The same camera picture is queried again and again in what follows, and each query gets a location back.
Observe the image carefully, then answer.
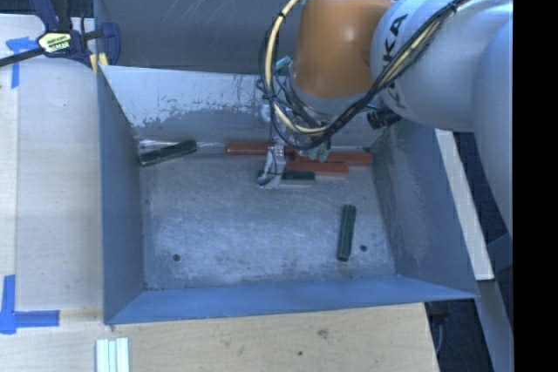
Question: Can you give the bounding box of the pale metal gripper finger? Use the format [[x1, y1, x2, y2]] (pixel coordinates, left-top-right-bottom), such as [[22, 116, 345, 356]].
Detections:
[[263, 146, 287, 177], [256, 174, 281, 191]]

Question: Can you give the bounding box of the dark green flat block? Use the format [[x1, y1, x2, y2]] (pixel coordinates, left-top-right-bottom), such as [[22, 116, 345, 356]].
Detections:
[[138, 139, 199, 168], [335, 204, 358, 263], [280, 169, 316, 188]]

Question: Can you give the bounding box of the red-brown flat block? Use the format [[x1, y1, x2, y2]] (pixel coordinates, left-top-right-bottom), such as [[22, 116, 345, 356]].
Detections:
[[284, 159, 350, 176], [225, 139, 276, 157], [282, 145, 375, 166]]

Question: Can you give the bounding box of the grey metal bin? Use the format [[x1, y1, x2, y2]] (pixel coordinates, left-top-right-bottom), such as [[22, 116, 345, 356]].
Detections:
[[91, 0, 481, 326]]

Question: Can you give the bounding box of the pale wood flat board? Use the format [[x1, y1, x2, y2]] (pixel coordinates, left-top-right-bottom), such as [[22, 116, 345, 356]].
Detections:
[[14, 15, 106, 313]]

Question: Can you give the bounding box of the black cylinder on white bracket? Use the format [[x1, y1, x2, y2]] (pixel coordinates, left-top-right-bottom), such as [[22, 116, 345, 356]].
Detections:
[[366, 106, 403, 131]]

